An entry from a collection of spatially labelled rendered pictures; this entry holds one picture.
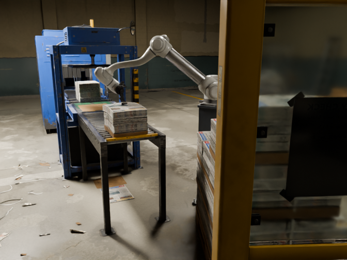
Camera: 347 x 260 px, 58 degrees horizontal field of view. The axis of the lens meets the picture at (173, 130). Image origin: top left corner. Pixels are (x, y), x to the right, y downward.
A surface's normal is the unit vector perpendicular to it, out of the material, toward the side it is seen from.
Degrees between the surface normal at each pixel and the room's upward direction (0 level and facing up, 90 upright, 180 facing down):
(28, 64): 90
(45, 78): 90
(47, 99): 90
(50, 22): 90
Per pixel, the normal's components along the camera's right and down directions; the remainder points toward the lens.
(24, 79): 0.41, 0.22
